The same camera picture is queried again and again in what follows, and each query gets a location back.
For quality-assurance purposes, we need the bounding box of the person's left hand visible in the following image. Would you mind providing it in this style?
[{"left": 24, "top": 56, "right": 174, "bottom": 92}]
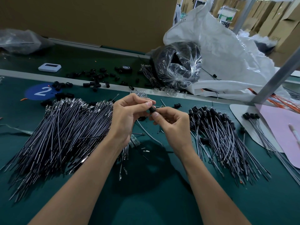
[{"left": 109, "top": 93, "right": 157, "bottom": 149}]

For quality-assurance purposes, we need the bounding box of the person's right hand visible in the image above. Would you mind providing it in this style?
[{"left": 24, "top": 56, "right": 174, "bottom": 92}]
[{"left": 150, "top": 106, "right": 193, "bottom": 160}]

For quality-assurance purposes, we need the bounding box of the pile of wires with black caps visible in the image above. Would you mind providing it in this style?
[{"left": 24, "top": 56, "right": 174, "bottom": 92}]
[{"left": 188, "top": 106, "right": 272, "bottom": 186}]

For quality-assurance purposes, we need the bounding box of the pile of grey wires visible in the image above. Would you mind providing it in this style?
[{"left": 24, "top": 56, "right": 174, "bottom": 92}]
[{"left": 0, "top": 91, "right": 150, "bottom": 203}]

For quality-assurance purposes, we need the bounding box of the small bundle of capped wires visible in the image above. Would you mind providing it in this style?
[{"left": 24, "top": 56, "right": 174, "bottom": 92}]
[{"left": 242, "top": 112, "right": 300, "bottom": 186}]

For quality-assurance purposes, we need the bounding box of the person's right forearm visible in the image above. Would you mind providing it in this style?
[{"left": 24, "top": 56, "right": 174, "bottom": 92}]
[{"left": 178, "top": 148, "right": 251, "bottom": 225}]

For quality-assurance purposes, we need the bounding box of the person's left forearm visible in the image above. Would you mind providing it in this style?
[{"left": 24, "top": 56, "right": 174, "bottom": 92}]
[{"left": 28, "top": 138, "right": 132, "bottom": 225}]

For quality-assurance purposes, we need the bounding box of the clear bag with black contents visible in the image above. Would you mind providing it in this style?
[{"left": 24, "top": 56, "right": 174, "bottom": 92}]
[{"left": 152, "top": 41, "right": 203, "bottom": 89}]

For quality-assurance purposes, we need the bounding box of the blue round number sticker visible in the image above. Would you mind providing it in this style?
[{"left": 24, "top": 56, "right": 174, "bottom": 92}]
[{"left": 24, "top": 83, "right": 60, "bottom": 101}]

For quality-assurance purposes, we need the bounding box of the small white timer device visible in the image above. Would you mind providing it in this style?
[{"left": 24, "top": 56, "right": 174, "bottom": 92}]
[{"left": 38, "top": 63, "right": 62, "bottom": 73}]

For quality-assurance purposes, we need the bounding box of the large white plastic sack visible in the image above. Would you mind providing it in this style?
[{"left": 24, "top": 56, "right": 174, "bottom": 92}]
[{"left": 163, "top": 3, "right": 300, "bottom": 103}]

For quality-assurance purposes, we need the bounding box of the brown cardboard panel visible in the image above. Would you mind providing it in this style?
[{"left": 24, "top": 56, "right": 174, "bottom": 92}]
[{"left": 0, "top": 0, "right": 179, "bottom": 53}]

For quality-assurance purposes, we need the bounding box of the pink paper sheet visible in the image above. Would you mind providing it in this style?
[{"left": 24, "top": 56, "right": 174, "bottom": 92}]
[{"left": 257, "top": 104, "right": 300, "bottom": 169}]

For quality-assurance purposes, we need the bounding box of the clear plastic strip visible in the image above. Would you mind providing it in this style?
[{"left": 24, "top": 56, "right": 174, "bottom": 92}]
[{"left": 0, "top": 123, "right": 34, "bottom": 135}]

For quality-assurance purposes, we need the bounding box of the white pen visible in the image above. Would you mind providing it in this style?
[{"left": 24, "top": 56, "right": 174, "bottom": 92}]
[{"left": 288, "top": 124, "right": 300, "bottom": 146}]

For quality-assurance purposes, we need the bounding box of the crumpled clear plastic bag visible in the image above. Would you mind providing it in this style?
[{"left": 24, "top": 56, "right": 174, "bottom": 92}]
[{"left": 0, "top": 29, "right": 54, "bottom": 55}]

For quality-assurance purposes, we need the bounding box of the stack of cardboard boxes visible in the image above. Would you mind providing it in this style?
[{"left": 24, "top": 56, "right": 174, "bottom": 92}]
[{"left": 258, "top": 0, "right": 300, "bottom": 66}]

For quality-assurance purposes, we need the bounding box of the bundle of orange wires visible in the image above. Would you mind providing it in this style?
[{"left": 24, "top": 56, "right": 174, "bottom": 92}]
[{"left": 248, "top": 87, "right": 300, "bottom": 114}]

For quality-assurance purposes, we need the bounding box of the grey metal frame post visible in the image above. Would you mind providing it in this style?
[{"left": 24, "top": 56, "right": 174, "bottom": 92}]
[
  {"left": 251, "top": 47, "right": 300, "bottom": 106},
  {"left": 233, "top": 0, "right": 258, "bottom": 35}
]

